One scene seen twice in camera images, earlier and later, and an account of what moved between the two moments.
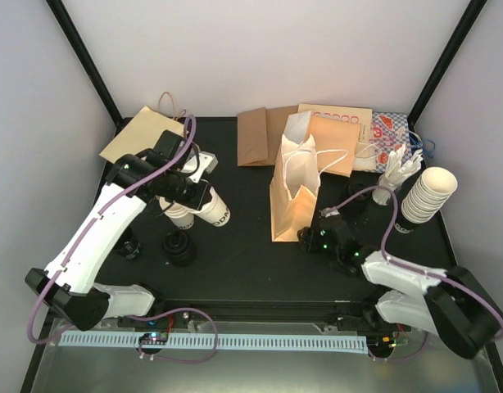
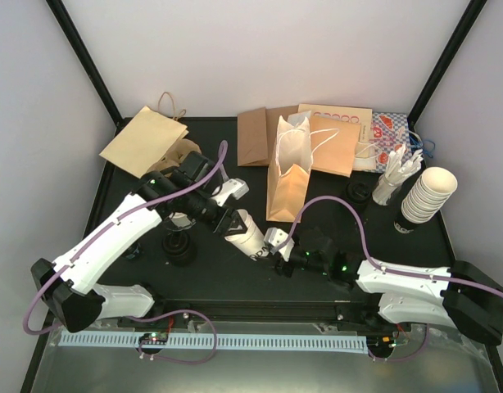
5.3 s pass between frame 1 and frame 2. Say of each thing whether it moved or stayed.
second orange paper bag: stayed
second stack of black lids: stayed
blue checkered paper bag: stayed
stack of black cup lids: stayed
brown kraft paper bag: stayed
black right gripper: moved
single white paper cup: moved
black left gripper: moved
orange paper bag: moved
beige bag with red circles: stayed
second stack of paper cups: stayed
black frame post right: stayed
